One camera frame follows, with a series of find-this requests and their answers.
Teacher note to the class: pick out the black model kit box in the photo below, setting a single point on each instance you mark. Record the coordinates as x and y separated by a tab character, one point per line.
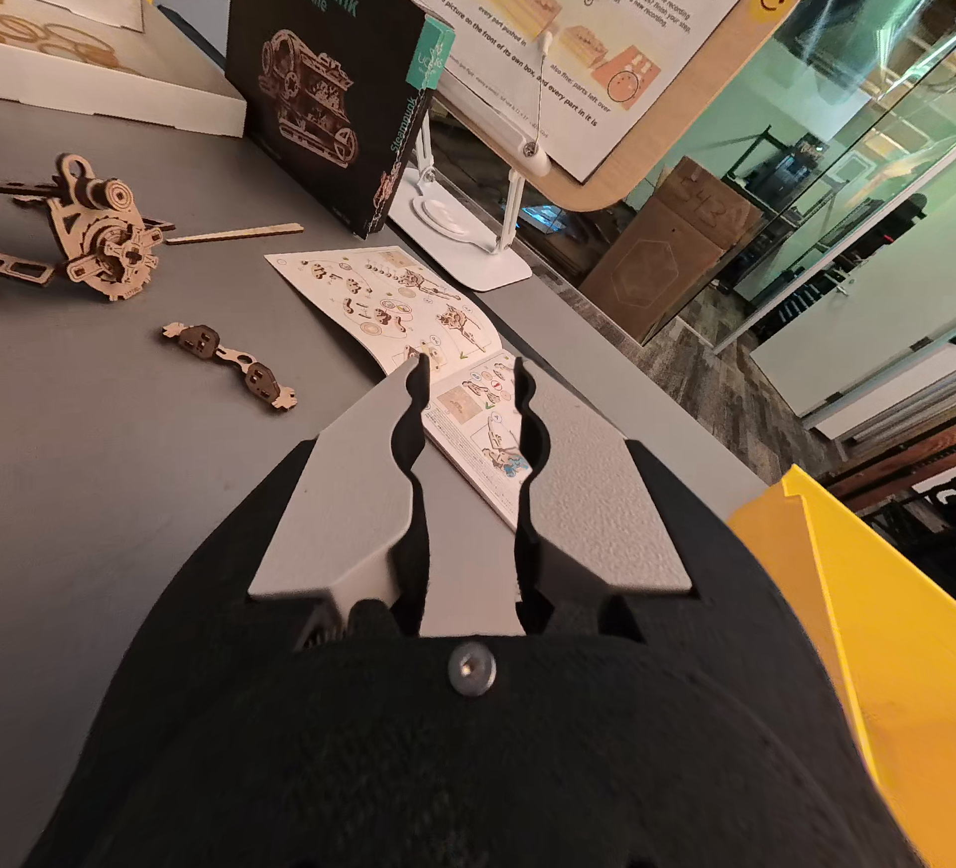
314	61

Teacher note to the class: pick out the white cardboard box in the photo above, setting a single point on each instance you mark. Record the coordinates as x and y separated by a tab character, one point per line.
112	98

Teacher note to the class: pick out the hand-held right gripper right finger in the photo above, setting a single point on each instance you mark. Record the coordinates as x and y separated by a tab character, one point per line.
605	509

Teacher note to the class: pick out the flat wooden stick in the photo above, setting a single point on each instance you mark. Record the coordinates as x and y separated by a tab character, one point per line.
239	234

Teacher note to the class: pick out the yellow smiley sticker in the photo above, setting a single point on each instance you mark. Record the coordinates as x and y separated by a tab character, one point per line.
771	1

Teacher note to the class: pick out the wooden gear model assembly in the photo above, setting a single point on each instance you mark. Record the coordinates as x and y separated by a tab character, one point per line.
104	233

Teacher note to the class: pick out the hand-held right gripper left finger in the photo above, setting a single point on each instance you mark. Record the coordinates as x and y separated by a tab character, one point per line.
336	509

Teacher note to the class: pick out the wooden display board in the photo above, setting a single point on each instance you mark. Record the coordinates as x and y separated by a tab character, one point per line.
717	98

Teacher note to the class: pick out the printed instruction sheet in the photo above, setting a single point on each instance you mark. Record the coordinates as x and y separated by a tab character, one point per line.
597	1

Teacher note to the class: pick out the brown cardboard box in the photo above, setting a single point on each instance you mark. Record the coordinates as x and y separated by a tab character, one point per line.
657	263

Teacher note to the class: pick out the open instruction booklet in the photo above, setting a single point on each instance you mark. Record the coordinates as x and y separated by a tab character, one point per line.
388	300

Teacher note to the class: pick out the laser-cut wooden sheet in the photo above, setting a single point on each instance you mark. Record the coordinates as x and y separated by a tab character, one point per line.
67	39

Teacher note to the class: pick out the white board stand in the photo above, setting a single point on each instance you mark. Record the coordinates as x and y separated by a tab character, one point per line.
485	270

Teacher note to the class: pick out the wooden linked strip part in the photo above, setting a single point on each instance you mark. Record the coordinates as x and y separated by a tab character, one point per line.
202	343

